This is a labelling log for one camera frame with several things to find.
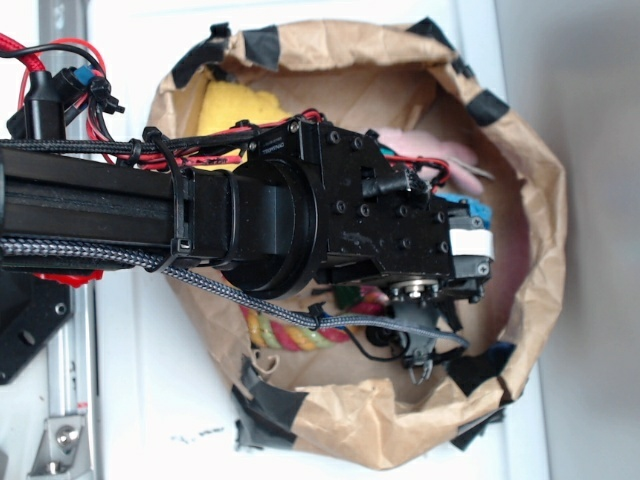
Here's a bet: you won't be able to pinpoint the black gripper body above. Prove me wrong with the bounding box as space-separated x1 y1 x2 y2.
247 120 493 303

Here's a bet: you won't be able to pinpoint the multicolored braided rope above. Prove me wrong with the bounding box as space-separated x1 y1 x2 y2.
239 287 391 354

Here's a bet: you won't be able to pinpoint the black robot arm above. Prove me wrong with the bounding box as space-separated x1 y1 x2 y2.
1 118 495 300

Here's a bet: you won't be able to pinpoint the pink plush bunny toy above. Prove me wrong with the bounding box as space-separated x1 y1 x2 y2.
376 127 496 197

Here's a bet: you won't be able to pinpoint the blue sponge block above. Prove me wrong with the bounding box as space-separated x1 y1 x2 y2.
439 193 493 229

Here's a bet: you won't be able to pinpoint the brown paper bag bin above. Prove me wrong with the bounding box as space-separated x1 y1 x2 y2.
150 19 568 470

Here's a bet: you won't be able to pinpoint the yellow microfiber cloth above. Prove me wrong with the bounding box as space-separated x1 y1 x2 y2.
197 81 290 136

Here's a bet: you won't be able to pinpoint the grey braided cable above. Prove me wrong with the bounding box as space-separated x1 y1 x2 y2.
0 237 471 351

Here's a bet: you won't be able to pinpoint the red and black wires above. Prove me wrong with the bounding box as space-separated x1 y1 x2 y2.
0 32 451 191

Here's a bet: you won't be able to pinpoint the aluminium extrusion rail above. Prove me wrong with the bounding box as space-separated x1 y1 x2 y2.
38 0 104 480

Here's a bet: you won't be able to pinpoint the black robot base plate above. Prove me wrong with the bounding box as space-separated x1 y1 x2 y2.
1 271 73 386

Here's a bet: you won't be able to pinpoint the metal corner bracket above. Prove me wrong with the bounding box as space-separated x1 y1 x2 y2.
27 415 95 480

